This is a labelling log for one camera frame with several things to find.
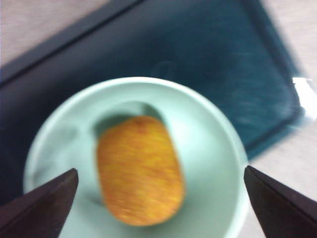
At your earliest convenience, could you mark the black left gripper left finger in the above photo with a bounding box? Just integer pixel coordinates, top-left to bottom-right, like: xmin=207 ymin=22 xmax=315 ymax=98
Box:
xmin=0 ymin=168 xmax=79 ymax=238

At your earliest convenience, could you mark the teal ribbed bowl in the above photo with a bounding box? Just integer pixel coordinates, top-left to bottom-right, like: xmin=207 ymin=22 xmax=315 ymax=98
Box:
xmin=23 ymin=76 xmax=250 ymax=238

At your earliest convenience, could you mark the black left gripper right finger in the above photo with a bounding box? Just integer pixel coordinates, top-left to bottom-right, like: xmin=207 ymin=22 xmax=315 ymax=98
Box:
xmin=243 ymin=165 xmax=317 ymax=238

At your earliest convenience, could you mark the orange-brown kiwi fruit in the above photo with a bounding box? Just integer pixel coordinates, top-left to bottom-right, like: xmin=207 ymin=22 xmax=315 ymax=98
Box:
xmin=95 ymin=115 xmax=187 ymax=227

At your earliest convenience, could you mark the dark rectangular tray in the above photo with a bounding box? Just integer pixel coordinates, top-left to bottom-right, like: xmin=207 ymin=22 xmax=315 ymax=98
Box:
xmin=0 ymin=0 xmax=308 ymax=208

